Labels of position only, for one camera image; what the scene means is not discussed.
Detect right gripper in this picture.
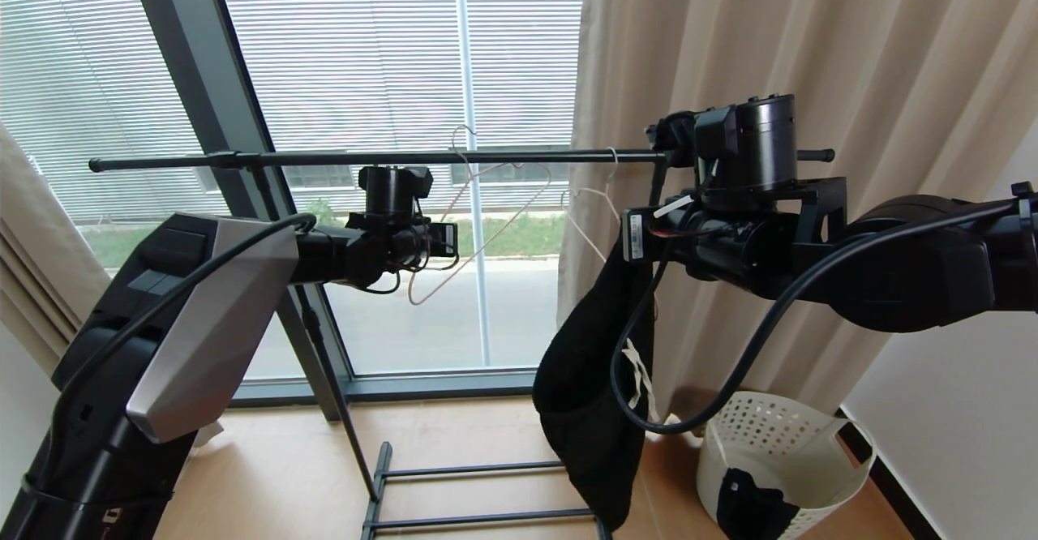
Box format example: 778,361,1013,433
620,195,812,298

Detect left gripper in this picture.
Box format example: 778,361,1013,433
388,217,460,272

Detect pink clothes hanger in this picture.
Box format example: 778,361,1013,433
560,147,627,265
408,124,552,306

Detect black drawstring shorts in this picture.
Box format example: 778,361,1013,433
533,232,659,533

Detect black garment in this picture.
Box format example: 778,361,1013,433
716,469,800,540

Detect black clothes rack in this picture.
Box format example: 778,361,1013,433
88,147,836,540

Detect white laundry basket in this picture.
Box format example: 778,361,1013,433
696,392,877,540

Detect beige curtain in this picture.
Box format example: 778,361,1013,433
555,0,1038,444
0,122,224,448

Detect window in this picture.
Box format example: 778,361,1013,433
0,0,593,407

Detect black cable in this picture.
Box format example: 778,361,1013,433
57,212,319,399
610,198,1024,435

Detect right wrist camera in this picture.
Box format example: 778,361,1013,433
646,110,700,172

